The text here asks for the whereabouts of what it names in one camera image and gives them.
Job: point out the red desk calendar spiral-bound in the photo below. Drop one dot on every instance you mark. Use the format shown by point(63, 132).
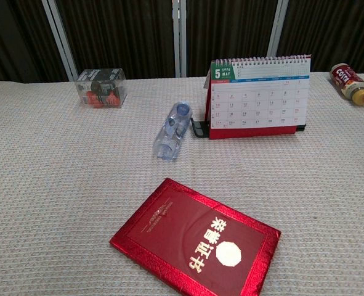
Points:
point(261, 98)

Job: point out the clear plastic water bottle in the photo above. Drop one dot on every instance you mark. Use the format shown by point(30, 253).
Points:
point(172, 132)

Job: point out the red certificate book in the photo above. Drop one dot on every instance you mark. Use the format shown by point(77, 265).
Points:
point(184, 234)

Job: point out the clear box with toy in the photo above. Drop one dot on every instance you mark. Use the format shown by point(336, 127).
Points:
point(101, 89)

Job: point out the dark folding partition screen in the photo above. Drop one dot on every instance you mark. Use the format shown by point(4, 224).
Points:
point(123, 31)

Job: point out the beige woven tablecloth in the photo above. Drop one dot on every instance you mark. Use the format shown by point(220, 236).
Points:
point(46, 185)

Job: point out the Costa coffee drink bottle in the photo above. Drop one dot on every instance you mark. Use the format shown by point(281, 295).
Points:
point(346, 80)

